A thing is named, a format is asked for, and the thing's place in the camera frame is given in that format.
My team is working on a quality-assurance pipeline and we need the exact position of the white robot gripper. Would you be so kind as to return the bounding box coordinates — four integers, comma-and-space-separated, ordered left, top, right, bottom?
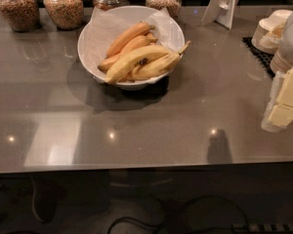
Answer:
261, 13, 293, 133

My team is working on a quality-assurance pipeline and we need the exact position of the large yellow front banana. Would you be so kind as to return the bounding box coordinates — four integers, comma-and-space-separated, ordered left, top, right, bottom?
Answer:
105, 45, 170, 85

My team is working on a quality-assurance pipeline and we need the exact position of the lower paper bowl stack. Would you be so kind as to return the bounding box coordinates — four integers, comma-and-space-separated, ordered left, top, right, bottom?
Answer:
270, 47, 293, 73

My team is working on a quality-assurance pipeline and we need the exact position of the yellow spotted right banana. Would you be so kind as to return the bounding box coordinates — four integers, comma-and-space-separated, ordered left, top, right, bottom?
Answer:
127, 41, 191, 81

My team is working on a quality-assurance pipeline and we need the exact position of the orange banana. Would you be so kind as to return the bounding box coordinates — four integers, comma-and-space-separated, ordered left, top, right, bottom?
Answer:
98, 33, 157, 71
106, 21, 155, 58

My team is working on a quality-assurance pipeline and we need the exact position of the top orange banana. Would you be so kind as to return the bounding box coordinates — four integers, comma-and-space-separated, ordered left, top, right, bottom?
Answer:
106, 21, 155, 58

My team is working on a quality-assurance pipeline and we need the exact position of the white ceramic bowl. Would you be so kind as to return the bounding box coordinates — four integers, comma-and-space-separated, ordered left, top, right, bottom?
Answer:
76, 5, 186, 92

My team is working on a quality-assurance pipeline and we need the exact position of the black rubber mat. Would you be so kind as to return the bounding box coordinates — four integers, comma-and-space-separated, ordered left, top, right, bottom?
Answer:
242, 37, 274, 78

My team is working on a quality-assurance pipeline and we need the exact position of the white folded sign stand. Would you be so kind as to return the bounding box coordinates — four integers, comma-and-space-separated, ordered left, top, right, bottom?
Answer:
200, 0, 239, 29

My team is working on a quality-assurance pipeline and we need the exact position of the black power strip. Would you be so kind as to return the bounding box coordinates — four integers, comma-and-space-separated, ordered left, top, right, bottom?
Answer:
231, 223, 293, 234

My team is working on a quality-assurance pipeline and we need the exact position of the white paper liner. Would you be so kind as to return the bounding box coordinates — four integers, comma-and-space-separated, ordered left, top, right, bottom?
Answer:
83, 7, 177, 84

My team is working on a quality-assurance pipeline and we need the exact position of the far left glass grain jar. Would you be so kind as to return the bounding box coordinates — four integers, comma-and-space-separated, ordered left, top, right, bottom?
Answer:
0, 0, 40, 32

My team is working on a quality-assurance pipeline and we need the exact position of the black power cable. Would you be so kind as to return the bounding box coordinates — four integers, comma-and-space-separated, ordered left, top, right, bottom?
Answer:
106, 194, 250, 234

